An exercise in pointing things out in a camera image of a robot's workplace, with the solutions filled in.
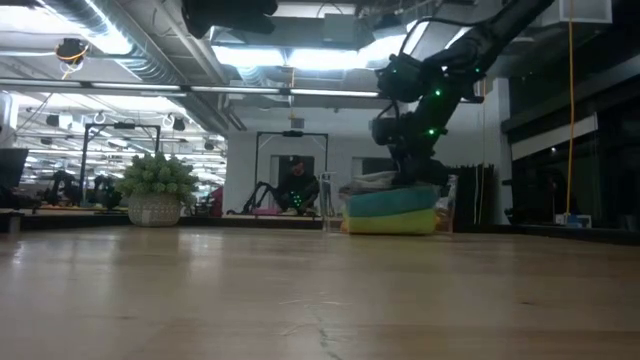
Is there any grey microfiber towel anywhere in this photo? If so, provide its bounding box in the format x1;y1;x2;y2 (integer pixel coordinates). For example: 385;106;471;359
339;170;402;197

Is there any clear plastic bin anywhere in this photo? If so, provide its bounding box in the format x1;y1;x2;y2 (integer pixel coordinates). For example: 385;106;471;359
319;171;459;235

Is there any teal microfiber towel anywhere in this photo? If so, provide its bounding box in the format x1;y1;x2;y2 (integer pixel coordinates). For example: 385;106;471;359
344;185;442;219

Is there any lime green microfiber towel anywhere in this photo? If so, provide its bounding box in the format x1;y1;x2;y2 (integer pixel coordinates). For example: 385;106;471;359
341;208;439;237

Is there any long ceiling light bar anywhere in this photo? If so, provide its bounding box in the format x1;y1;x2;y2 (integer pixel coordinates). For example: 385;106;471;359
0;78;485;105

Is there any person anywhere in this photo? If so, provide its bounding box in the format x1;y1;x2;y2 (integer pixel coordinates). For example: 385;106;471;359
276;154;322;217

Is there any blue white box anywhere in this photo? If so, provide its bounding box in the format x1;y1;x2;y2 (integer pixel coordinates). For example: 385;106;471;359
554;213;594;230

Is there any green artificial potted plant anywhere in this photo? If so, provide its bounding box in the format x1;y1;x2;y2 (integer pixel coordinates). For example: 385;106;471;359
115;151;201;229

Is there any black background monitor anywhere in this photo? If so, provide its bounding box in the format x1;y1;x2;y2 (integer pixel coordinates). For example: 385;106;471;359
0;147;30;189

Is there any silver ventilation duct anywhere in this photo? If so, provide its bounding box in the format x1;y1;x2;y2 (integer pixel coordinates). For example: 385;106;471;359
42;0;246;132

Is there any black background rig frame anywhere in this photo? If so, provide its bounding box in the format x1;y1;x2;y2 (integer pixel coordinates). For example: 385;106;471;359
254;129;330;219
79;122;162;201

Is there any yellow hanging cord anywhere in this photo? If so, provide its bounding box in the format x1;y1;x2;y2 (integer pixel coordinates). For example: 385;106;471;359
564;19;576;216

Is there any black yellow cord reel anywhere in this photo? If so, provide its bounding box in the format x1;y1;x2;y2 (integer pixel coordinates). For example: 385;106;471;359
53;37;91;66

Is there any black aluminium table frame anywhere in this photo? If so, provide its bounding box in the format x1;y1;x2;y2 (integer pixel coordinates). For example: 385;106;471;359
0;208;640;246

